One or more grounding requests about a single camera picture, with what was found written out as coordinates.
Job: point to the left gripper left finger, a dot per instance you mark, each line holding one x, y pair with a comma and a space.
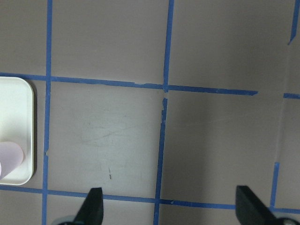
91, 211

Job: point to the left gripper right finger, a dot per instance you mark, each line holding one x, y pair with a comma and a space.
250, 210

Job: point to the cream plastic tray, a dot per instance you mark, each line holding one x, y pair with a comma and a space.
18, 125

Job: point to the pink plastic cup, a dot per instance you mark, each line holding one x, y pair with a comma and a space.
11, 156

